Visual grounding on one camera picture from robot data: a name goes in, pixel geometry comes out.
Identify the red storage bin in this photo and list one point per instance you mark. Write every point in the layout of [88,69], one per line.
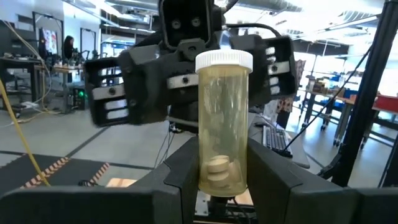
[387,104]

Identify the person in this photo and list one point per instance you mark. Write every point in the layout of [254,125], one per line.
[69,46]

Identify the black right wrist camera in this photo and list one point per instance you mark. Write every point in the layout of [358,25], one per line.
[186,21]

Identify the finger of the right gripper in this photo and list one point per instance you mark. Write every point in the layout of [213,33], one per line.
[146,93]
[259,84]

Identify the black computer tower green light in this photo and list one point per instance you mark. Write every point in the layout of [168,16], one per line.
[80,99]

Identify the grey desk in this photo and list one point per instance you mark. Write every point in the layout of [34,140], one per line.
[298,155]

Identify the black metal rig frame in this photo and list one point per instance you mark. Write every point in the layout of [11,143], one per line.
[370,77]

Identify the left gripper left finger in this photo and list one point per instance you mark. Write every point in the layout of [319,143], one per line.
[183,186]

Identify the wooden base board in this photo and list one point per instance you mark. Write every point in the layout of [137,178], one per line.
[119,183]

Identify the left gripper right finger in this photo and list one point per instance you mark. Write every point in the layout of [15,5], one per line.
[273,193]

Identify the black keyboard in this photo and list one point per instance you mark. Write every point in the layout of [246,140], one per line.
[275,140]

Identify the black hazard-striped floor mat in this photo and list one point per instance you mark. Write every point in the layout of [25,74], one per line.
[68,171]

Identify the yellow medicine bottle white cap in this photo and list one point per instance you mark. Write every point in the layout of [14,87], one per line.
[224,109]

